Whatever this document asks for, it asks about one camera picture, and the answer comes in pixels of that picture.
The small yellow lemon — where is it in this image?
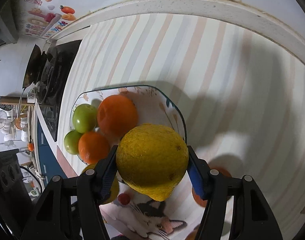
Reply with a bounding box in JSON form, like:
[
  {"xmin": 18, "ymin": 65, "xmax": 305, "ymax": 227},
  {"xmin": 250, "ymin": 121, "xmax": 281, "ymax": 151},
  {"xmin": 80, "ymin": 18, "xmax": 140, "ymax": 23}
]
[{"xmin": 82, "ymin": 164, "xmax": 119, "ymax": 205}]

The large yellow lemon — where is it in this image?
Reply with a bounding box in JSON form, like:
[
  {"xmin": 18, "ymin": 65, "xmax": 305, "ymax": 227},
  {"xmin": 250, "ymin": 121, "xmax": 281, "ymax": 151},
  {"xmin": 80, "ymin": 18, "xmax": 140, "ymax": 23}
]
[{"xmin": 116, "ymin": 124, "xmax": 189, "ymax": 202}]

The colourful fruit wall sticker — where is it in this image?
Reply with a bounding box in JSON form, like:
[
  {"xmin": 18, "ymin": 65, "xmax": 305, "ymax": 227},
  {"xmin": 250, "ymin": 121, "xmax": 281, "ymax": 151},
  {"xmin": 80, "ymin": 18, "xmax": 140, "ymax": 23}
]
[{"xmin": 15, "ymin": 0, "xmax": 77, "ymax": 40}]

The green apple on plate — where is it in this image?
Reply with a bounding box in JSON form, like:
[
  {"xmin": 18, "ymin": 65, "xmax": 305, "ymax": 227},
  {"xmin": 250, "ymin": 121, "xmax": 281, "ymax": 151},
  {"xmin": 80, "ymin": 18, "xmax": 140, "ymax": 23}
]
[{"xmin": 72, "ymin": 103, "xmax": 97, "ymax": 134}]

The floral white plate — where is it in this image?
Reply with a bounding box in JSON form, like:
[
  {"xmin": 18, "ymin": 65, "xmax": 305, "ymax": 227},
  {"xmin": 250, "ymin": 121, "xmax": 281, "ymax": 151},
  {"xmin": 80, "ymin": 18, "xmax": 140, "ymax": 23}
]
[{"xmin": 69, "ymin": 85, "xmax": 187, "ymax": 141}]

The blue cabinet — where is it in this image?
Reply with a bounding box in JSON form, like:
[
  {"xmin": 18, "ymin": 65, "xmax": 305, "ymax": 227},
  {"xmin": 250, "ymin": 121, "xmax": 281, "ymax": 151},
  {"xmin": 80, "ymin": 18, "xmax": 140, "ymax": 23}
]
[{"xmin": 37, "ymin": 121, "xmax": 67, "ymax": 185}]

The green apple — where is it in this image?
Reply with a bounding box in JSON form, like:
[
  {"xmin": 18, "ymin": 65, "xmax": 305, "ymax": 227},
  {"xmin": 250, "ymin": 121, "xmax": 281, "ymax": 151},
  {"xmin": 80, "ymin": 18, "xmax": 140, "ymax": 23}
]
[
  {"xmin": 72, "ymin": 103, "xmax": 97, "ymax": 134},
  {"xmin": 63, "ymin": 129, "xmax": 82, "ymax": 155}
]

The black gas stove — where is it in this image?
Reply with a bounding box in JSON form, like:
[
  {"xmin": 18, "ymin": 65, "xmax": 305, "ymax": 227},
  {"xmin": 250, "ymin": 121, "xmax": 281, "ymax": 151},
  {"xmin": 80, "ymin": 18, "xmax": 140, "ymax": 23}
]
[{"xmin": 37, "ymin": 40, "xmax": 81, "ymax": 141}]

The bright orange tangerine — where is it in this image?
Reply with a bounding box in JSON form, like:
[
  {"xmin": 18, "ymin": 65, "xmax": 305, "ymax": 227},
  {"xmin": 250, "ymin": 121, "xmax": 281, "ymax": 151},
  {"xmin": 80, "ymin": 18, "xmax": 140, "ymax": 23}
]
[{"xmin": 97, "ymin": 94, "xmax": 138, "ymax": 139}]

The striped cat table mat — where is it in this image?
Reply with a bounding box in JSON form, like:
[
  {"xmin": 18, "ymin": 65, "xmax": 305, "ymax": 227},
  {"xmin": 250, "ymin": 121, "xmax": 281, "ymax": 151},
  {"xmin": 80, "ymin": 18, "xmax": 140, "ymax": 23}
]
[{"xmin": 57, "ymin": 14, "xmax": 305, "ymax": 239}]

